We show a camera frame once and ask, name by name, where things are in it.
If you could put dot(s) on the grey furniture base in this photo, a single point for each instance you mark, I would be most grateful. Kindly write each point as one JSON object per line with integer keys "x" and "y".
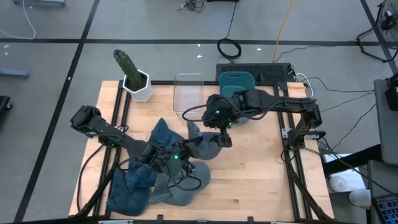
{"x": 40, "y": 2}

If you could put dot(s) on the black device on desk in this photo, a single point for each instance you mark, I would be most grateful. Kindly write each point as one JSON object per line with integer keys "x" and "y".
{"x": 392, "y": 96}

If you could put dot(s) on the clear plastic bin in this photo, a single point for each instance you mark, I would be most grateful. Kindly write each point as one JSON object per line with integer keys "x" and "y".
{"x": 188, "y": 93}

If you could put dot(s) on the black table edge clamp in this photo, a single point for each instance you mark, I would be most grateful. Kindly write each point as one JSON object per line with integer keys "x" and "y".
{"x": 160, "y": 218}
{"x": 250, "y": 219}

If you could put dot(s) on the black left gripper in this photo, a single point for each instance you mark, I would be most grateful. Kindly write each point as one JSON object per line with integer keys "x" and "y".
{"x": 175, "y": 161}

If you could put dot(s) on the teal plastic bin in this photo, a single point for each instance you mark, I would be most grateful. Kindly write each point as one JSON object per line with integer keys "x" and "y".
{"x": 236, "y": 81}

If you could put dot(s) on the black standing fan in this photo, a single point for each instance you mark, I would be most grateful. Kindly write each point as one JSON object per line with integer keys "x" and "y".
{"x": 388, "y": 21}

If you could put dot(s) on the white paper roll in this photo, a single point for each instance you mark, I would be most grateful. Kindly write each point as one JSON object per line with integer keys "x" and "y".
{"x": 360, "y": 197}
{"x": 338, "y": 183}

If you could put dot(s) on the black keypad with blue keys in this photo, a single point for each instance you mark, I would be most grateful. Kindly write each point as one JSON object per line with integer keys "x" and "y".
{"x": 387, "y": 210}

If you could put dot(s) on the black keyboard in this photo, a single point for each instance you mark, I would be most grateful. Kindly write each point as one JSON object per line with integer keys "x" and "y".
{"x": 264, "y": 72}

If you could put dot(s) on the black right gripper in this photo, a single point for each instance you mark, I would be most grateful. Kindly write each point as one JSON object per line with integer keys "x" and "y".
{"x": 217, "y": 113}

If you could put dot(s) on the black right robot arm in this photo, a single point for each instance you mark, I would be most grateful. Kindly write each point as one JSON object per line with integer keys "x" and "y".
{"x": 280, "y": 104}

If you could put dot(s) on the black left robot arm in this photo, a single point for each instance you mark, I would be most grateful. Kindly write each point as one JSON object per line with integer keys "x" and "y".
{"x": 102, "y": 127}

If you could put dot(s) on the black floor object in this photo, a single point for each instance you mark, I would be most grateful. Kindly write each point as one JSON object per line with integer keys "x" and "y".
{"x": 4, "y": 105}

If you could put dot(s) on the grey desk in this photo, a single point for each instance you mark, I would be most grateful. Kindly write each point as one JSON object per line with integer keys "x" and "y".
{"x": 387, "y": 124}

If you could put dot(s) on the grey furniture foot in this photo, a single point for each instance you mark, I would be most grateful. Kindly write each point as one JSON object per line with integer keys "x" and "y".
{"x": 14, "y": 74}

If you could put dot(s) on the black desk crossbar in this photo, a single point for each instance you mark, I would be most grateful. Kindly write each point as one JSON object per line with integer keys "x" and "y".
{"x": 351, "y": 160}

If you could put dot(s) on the grey denim cap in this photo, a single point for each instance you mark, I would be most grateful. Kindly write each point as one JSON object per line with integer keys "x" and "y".
{"x": 206, "y": 148}
{"x": 186, "y": 195}

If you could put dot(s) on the green cactus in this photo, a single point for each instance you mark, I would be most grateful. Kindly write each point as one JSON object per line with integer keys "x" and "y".
{"x": 129, "y": 67}

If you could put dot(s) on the small white metal bracket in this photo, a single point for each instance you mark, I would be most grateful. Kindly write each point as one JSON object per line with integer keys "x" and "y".
{"x": 285, "y": 133}

